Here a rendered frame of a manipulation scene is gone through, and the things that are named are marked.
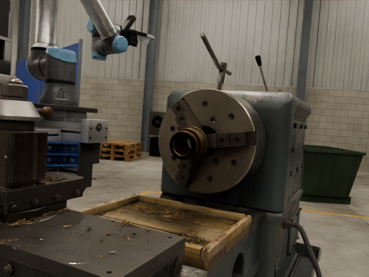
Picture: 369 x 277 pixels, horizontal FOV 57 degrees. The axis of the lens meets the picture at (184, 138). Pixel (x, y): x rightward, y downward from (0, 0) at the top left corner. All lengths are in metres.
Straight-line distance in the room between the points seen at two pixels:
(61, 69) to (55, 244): 1.03
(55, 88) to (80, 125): 0.19
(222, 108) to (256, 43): 10.45
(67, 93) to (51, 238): 0.98
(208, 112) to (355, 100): 10.53
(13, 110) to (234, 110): 0.62
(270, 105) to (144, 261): 0.79
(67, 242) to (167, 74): 11.19
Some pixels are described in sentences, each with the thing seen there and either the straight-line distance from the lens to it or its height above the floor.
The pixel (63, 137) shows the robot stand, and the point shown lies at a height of 1.04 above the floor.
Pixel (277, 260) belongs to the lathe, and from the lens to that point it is 1.24.
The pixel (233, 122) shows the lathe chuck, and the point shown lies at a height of 1.14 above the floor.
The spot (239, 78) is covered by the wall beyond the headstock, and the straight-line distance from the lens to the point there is 11.22.
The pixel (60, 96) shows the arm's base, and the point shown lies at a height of 1.20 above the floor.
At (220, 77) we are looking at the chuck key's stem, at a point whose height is 1.27.
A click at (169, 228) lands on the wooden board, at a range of 0.82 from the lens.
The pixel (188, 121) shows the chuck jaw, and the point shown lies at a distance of 0.96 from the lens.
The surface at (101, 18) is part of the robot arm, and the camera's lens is 1.60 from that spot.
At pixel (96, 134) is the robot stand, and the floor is 1.06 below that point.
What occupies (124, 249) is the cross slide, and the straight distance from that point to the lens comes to 0.46.
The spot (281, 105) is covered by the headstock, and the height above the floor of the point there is 1.21.
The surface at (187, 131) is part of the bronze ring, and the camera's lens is 0.88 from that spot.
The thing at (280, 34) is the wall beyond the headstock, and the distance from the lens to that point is 11.50.
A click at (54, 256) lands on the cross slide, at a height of 0.97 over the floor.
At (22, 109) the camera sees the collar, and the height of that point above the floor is 1.14.
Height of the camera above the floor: 1.14
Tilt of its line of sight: 3 degrees down
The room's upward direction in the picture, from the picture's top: 4 degrees clockwise
